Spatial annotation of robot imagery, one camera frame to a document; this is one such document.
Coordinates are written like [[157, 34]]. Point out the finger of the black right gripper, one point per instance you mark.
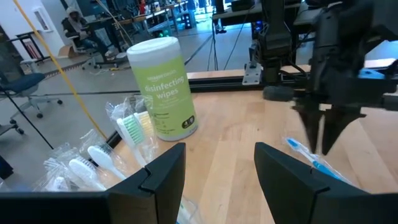
[[335, 121], [312, 124]]

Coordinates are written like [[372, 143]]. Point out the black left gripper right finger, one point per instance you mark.
[[295, 199]]

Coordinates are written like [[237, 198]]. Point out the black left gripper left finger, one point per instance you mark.
[[155, 193]]

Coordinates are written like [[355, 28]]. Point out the blue toothbrush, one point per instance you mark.
[[323, 168]]

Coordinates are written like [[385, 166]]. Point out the green toothbrush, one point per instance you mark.
[[132, 129], [189, 214]]

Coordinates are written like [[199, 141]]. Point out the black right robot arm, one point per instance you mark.
[[275, 40]]

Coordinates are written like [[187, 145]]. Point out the green disinfecting wipes canister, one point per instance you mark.
[[164, 93]]

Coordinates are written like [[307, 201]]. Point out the black desk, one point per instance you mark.
[[236, 14]]

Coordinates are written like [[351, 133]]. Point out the black office chair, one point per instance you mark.
[[102, 63]]

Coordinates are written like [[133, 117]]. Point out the computer with green lights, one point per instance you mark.
[[163, 32]]

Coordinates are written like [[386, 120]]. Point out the cardboard box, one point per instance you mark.
[[66, 52]]

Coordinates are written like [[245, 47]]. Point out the wooden top desk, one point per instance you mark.
[[133, 21]]

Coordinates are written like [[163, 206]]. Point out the person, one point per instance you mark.
[[77, 28]]

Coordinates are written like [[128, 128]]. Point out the white wall box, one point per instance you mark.
[[42, 20]]

